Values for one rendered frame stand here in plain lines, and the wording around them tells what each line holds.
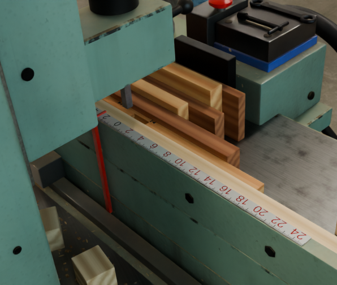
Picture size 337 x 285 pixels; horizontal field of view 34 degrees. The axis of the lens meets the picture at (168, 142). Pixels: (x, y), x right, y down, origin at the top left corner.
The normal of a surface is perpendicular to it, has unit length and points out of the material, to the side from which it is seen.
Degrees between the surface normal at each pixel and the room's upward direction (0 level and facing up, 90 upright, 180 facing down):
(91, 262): 0
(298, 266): 90
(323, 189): 0
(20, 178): 90
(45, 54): 90
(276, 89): 90
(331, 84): 0
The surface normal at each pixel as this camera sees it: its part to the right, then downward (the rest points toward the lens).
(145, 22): 0.68, 0.41
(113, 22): -0.07, -0.80
